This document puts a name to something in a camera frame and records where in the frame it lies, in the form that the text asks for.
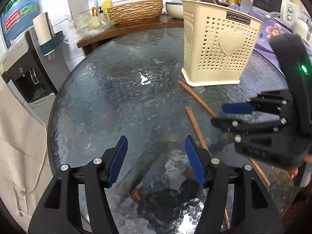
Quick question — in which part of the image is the purple floral cloth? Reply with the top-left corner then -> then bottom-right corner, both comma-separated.
229,3 -> 293,71

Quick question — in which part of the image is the paper cup holder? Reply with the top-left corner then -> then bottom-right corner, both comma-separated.
33,12 -> 65,60

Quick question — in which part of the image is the brown wooden counter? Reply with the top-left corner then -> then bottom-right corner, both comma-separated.
77,14 -> 183,56

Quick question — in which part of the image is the woven wooden basin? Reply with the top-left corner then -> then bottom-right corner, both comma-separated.
107,0 -> 163,24

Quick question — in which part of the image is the water dispenser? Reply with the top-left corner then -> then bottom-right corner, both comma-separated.
1,27 -> 61,125

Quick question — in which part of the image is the plastic bag with fruit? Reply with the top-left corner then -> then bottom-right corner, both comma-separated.
67,13 -> 115,39

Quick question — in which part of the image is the cream frying pan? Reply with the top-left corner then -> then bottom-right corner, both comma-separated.
166,1 -> 184,20

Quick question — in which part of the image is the blue water bottle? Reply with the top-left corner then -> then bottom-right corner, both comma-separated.
1,0 -> 39,48

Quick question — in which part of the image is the beige perforated utensil holder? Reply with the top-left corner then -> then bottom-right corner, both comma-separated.
181,0 -> 263,87

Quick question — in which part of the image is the white microwave oven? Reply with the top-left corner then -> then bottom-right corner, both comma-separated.
252,0 -> 299,28

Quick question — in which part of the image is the yellow soap bottle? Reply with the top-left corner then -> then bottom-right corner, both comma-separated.
101,0 -> 113,14

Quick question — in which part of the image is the person's right hand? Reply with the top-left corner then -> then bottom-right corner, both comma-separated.
288,154 -> 312,179

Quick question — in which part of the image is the beige sofa cover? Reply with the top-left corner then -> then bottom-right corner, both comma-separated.
1,80 -> 52,231

